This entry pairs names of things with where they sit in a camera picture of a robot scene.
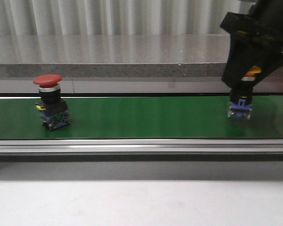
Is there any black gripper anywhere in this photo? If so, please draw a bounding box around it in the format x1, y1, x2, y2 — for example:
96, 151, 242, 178
220, 0, 283, 88

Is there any yellow mushroom push button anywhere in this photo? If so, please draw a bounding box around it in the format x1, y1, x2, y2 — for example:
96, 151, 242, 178
227, 66, 261, 120

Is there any grey speckled stone counter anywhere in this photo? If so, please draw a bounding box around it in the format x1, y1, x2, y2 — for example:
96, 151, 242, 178
0, 34, 229, 78

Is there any white pleated curtain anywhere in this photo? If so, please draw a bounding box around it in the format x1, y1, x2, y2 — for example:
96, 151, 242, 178
0, 0, 251, 35

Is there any green conveyor belt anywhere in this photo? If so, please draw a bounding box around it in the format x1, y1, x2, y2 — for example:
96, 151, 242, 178
0, 96, 283, 139

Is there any white conveyor back rail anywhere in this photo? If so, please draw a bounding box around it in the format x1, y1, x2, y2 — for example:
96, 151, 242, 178
0, 77, 283, 95

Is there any aluminium conveyor front rail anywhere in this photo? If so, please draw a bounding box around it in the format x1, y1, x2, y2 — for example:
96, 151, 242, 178
0, 138, 283, 155

